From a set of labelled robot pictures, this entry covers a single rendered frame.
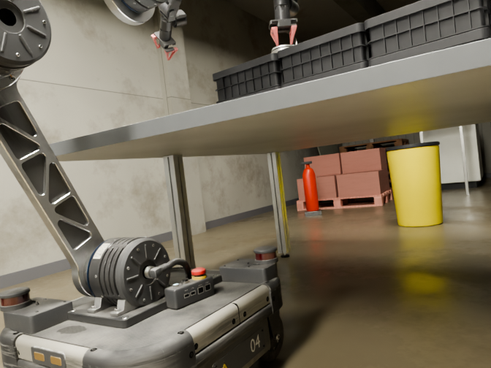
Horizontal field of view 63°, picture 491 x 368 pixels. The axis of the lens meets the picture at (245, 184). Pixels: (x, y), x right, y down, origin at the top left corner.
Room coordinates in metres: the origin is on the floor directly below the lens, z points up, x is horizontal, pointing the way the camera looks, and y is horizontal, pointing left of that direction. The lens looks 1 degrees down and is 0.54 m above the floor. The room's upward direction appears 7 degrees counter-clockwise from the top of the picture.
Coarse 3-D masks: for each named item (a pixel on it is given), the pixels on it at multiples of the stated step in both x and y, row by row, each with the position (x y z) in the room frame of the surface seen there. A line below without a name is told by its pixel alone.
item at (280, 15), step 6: (288, 6) 1.51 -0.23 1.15; (276, 12) 1.51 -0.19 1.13; (282, 12) 1.50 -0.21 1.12; (288, 12) 1.51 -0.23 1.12; (276, 18) 1.52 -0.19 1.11; (282, 18) 1.50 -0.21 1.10; (288, 18) 1.51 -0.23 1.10; (294, 18) 1.50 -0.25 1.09; (270, 24) 1.50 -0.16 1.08; (276, 24) 1.53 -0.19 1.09
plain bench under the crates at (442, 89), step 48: (480, 48) 0.61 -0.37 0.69; (288, 96) 0.78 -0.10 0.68; (336, 96) 0.73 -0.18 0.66; (384, 96) 0.78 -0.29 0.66; (432, 96) 0.86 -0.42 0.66; (480, 96) 0.95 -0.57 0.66; (96, 144) 1.09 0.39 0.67; (144, 144) 1.14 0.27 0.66; (192, 144) 1.31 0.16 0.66; (240, 144) 1.55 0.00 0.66; (288, 144) 1.88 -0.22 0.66; (288, 240) 2.51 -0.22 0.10
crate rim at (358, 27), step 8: (360, 24) 1.14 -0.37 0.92; (336, 32) 1.18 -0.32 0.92; (344, 32) 1.17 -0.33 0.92; (352, 32) 1.15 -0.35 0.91; (312, 40) 1.24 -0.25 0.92; (320, 40) 1.22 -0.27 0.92; (328, 40) 1.20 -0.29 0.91; (288, 48) 1.29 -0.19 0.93; (296, 48) 1.28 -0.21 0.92; (304, 48) 1.26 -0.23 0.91; (280, 56) 1.32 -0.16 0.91
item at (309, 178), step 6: (306, 162) 4.53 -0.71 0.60; (306, 168) 4.55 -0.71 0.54; (306, 174) 4.51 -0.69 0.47; (312, 174) 4.50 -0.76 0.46; (306, 180) 4.51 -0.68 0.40; (312, 180) 4.50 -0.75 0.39; (306, 186) 4.52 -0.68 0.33; (312, 186) 4.50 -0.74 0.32; (306, 192) 4.52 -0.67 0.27; (312, 192) 4.50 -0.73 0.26; (306, 198) 4.53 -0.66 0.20; (312, 198) 4.50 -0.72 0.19; (306, 204) 4.54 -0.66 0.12; (312, 204) 4.50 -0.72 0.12; (318, 204) 4.53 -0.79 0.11; (306, 210) 4.62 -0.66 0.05; (312, 210) 4.50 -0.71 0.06; (318, 210) 4.48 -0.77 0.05; (306, 216) 4.48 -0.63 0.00
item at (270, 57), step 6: (270, 54) 1.34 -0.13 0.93; (276, 54) 1.34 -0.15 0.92; (252, 60) 1.39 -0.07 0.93; (258, 60) 1.37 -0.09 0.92; (264, 60) 1.36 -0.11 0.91; (270, 60) 1.34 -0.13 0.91; (234, 66) 1.44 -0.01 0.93; (240, 66) 1.42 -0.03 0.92; (246, 66) 1.41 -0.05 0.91; (252, 66) 1.39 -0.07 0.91; (216, 72) 1.50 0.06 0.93; (222, 72) 1.48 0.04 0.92; (228, 72) 1.46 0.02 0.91; (234, 72) 1.44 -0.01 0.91; (216, 78) 1.50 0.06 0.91
